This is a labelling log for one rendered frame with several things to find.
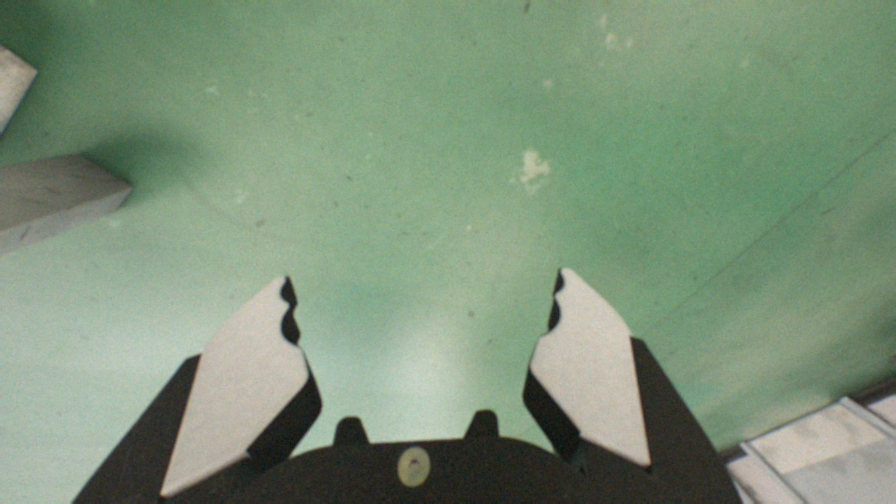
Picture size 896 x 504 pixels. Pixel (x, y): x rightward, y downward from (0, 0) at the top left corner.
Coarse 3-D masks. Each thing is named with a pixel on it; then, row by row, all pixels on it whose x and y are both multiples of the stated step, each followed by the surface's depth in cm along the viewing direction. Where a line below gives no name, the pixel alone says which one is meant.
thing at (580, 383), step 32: (576, 288) 10; (576, 320) 8; (608, 320) 8; (544, 352) 7; (576, 352) 7; (608, 352) 7; (544, 384) 6; (576, 384) 6; (608, 384) 6; (544, 416) 6; (576, 416) 5; (608, 416) 6; (640, 416) 5; (608, 448) 5; (640, 448) 5
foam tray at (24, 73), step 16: (0, 48) 29; (0, 64) 28; (16, 64) 29; (0, 80) 29; (16, 80) 30; (32, 80) 31; (0, 96) 30; (16, 96) 31; (0, 112) 31; (0, 128) 33
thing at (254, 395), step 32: (288, 288) 11; (256, 320) 8; (288, 320) 9; (224, 352) 7; (256, 352) 7; (288, 352) 7; (224, 384) 6; (256, 384) 6; (288, 384) 6; (192, 416) 6; (224, 416) 5; (256, 416) 6; (288, 416) 6; (192, 448) 5; (224, 448) 5; (256, 448) 5; (288, 448) 6; (192, 480) 5
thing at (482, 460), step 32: (352, 416) 5; (480, 416) 5; (320, 448) 5; (352, 448) 5; (384, 448) 5; (416, 448) 5; (448, 448) 5; (480, 448) 5; (512, 448) 5; (256, 480) 4; (288, 480) 4; (320, 480) 4; (352, 480) 4; (384, 480) 4; (416, 480) 4; (448, 480) 4; (480, 480) 4; (512, 480) 4; (544, 480) 4; (576, 480) 4
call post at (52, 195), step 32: (32, 160) 32; (64, 160) 34; (0, 192) 28; (32, 192) 30; (64, 192) 32; (96, 192) 35; (128, 192) 39; (0, 224) 27; (32, 224) 29; (64, 224) 34
